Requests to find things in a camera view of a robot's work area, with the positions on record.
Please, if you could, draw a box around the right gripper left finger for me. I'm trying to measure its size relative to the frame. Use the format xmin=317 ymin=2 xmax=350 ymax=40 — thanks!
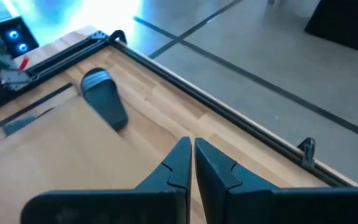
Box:
xmin=20 ymin=136 xmax=193 ymax=224

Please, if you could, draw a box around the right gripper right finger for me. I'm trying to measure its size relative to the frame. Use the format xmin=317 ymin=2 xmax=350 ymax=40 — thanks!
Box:
xmin=194 ymin=137 xmax=358 ymax=224

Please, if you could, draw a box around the black furniture block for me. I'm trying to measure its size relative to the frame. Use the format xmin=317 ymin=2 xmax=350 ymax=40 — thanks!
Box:
xmin=304 ymin=0 xmax=358 ymax=51

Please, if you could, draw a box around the black computer with blue lights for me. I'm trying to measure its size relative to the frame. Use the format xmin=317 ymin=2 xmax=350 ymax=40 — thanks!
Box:
xmin=0 ymin=16 xmax=40 ymax=59

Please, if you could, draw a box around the black frame clamp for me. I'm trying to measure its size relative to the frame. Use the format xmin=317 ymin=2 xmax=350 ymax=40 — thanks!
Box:
xmin=297 ymin=137 xmax=317 ymax=170
xmin=107 ymin=29 xmax=128 ymax=45

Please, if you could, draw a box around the black aluminium rig frame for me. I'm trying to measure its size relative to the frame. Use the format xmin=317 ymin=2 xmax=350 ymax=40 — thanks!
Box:
xmin=0 ymin=29 xmax=358 ymax=189

